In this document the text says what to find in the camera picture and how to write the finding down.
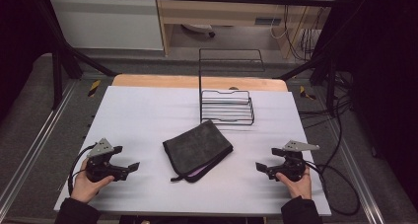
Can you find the bundle of hanging cables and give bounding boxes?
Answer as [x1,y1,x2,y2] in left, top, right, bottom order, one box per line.
[269,0,327,62]

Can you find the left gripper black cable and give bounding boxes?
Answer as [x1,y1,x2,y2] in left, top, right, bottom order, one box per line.
[66,143,97,197]

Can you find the black wire rack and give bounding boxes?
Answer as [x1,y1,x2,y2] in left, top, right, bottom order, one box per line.
[198,47,266,126]

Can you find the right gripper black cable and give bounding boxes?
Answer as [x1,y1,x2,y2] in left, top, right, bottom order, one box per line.
[305,161,362,217]

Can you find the aluminium floor rail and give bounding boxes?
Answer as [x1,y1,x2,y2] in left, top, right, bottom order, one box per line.
[0,80,79,212]
[323,117,386,224]

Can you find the light wooden desk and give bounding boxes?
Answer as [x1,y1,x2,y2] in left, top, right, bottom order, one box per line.
[153,0,340,59]

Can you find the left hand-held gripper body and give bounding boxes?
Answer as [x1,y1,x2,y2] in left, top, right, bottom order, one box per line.
[85,137,124,184]

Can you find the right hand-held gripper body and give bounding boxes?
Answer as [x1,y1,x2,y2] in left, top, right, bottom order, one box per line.
[277,139,320,183]

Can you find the office chair base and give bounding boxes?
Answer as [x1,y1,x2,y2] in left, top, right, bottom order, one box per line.
[180,23,217,38]

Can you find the person's right hand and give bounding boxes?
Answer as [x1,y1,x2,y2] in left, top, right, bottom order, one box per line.
[274,166,313,200]

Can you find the black floor cables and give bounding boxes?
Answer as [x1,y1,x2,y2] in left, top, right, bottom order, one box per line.
[297,71,354,130]

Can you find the wooden table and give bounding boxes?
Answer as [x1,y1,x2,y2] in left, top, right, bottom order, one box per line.
[111,73,289,93]

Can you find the black metal frame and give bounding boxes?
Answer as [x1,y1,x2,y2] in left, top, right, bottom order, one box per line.
[34,0,340,117]

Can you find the dark grey towel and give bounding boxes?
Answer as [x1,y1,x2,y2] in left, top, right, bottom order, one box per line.
[162,119,235,184]

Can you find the yellow black tape marker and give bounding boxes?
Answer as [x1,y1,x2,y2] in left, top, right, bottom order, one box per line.
[299,85,317,101]
[87,79,102,99]

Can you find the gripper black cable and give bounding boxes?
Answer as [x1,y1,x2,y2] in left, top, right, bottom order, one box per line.
[66,143,97,197]
[305,161,362,217]

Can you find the person's left hand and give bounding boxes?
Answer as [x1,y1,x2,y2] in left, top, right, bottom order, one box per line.
[70,158,116,204]

